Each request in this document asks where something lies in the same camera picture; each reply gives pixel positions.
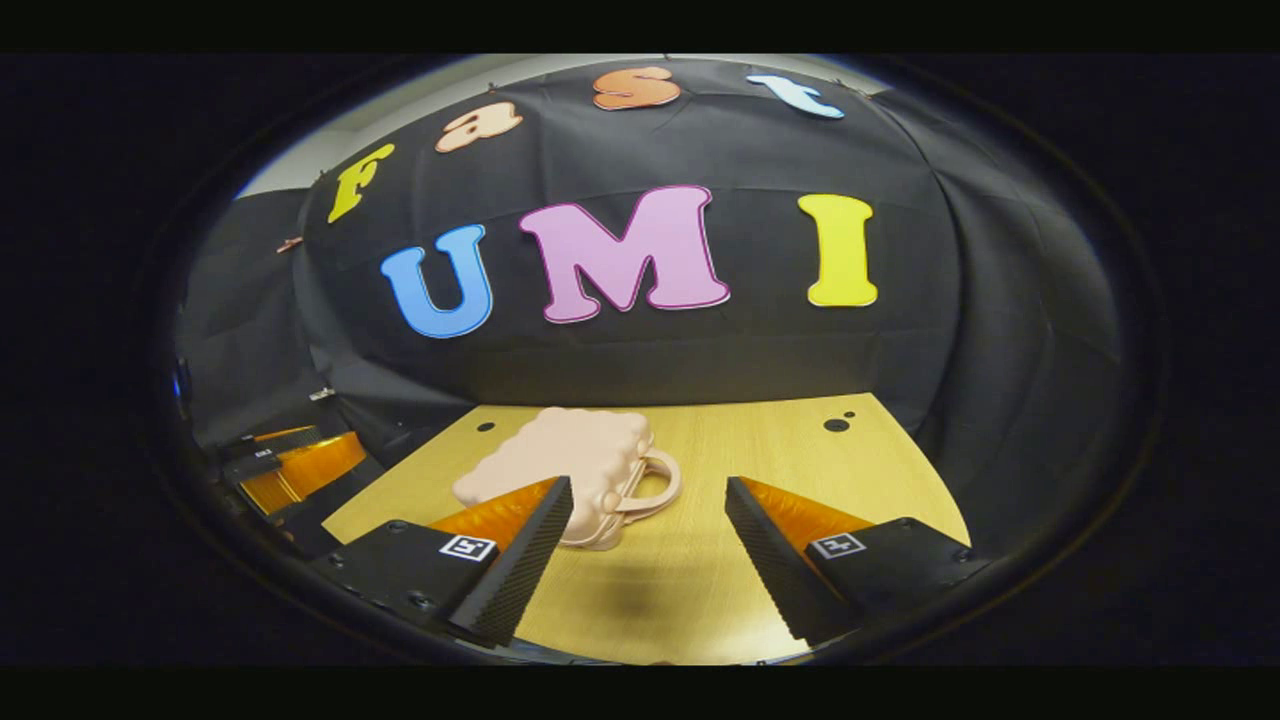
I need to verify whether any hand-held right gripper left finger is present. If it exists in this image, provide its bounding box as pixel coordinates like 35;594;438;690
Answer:
310;475;575;649

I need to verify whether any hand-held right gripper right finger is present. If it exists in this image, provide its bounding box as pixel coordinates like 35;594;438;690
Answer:
725;476;992;647

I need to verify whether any pink suitcase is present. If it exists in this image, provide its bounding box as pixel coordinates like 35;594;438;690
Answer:
452;406;683;552

